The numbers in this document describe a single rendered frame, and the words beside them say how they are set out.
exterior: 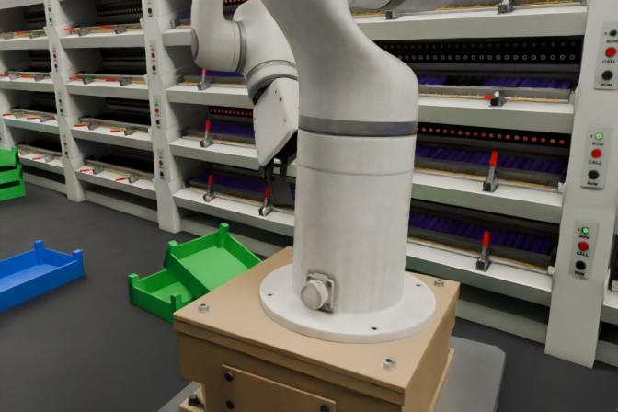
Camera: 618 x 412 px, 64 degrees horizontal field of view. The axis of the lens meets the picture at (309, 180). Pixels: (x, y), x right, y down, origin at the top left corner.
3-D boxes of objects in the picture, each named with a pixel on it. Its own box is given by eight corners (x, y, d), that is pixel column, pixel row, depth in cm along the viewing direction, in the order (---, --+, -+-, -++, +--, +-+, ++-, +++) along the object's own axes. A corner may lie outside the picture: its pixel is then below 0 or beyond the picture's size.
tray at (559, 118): (573, 134, 100) (577, 89, 96) (328, 114, 136) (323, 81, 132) (592, 99, 114) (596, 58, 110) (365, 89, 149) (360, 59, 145)
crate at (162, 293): (177, 326, 122) (175, 296, 120) (130, 303, 134) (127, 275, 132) (259, 283, 146) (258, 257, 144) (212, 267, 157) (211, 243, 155)
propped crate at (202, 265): (292, 306, 132) (302, 283, 129) (238, 339, 116) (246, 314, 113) (219, 244, 146) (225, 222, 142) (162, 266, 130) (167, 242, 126)
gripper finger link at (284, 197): (257, 174, 74) (265, 214, 72) (267, 164, 72) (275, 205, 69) (275, 176, 76) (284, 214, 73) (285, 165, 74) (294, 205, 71)
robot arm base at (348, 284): (394, 368, 42) (413, 150, 38) (222, 306, 51) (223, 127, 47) (456, 291, 57) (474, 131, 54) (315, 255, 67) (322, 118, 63)
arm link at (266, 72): (235, 92, 76) (238, 108, 75) (260, 55, 70) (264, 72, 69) (282, 100, 81) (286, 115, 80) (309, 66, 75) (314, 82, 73)
